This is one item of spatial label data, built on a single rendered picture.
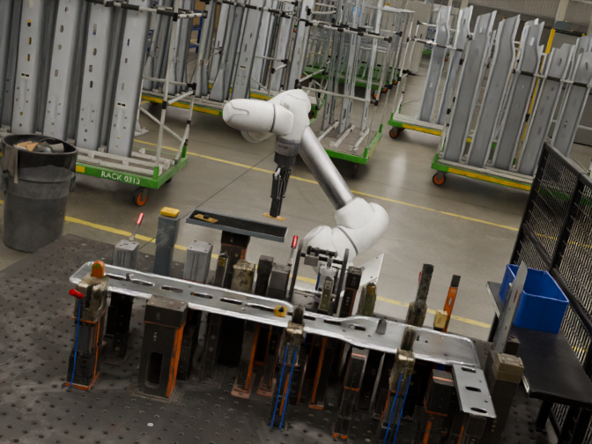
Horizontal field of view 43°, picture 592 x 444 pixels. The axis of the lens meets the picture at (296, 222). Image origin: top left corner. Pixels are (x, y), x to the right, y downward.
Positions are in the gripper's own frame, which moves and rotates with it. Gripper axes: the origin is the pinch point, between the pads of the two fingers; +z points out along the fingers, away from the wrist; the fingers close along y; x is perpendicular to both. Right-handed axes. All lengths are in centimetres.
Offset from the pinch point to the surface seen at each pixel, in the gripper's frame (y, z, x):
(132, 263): 29, 26, -39
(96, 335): 61, 39, -31
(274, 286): 14.6, 24.3, 9.8
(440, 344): 15, 26, 71
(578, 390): 22, 23, 115
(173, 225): 11.6, 14.2, -34.1
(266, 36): -852, 12, -360
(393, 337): 21, 26, 56
